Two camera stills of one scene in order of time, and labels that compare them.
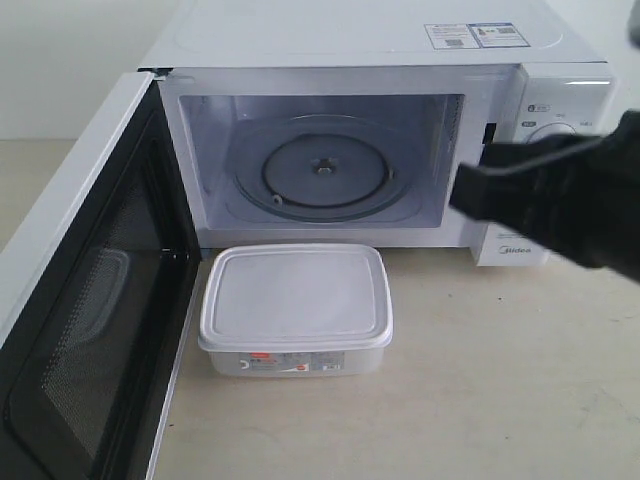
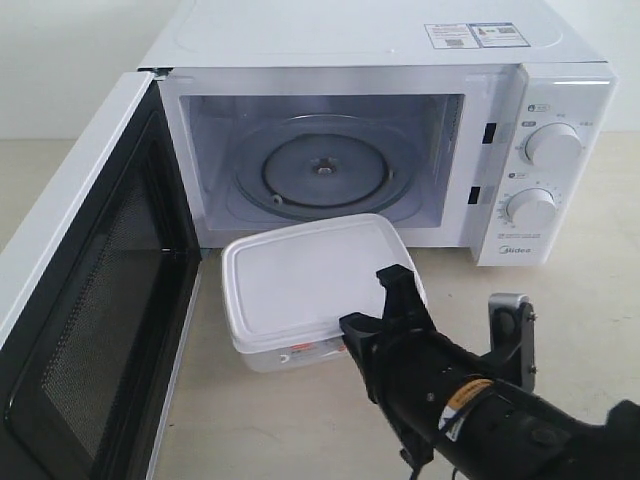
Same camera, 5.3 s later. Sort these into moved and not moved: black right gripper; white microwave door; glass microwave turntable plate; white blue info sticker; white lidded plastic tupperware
Moved: black right gripper; white lidded plastic tupperware
Not moved: white blue info sticker; white microwave door; glass microwave turntable plate
